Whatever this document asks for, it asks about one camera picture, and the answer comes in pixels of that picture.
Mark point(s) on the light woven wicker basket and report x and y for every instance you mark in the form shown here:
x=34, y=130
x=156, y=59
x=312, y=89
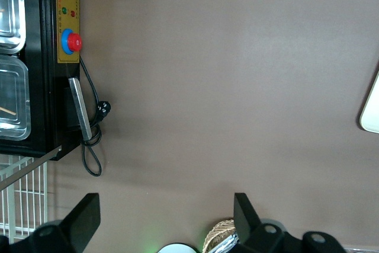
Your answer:
x=217, y=232

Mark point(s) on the clear plastic container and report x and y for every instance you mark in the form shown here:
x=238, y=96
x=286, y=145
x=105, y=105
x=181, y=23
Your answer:
x=12, y=96
x=9, y=7

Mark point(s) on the aluminium foil tray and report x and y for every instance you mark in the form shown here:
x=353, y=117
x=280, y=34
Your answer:
x=226, y=244

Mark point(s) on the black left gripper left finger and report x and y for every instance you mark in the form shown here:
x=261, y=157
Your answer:
x=80, y=223

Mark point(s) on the white tray edge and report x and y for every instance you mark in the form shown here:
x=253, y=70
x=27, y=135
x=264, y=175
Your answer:
x=373, y=110

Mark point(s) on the black sealing machine yellow panel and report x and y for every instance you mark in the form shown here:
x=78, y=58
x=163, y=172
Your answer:
x=44, y=102

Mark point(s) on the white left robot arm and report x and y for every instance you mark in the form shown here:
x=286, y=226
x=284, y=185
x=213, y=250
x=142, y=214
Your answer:
x=177, y=248

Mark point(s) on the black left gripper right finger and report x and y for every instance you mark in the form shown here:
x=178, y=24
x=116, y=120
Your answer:
x=245, y=217

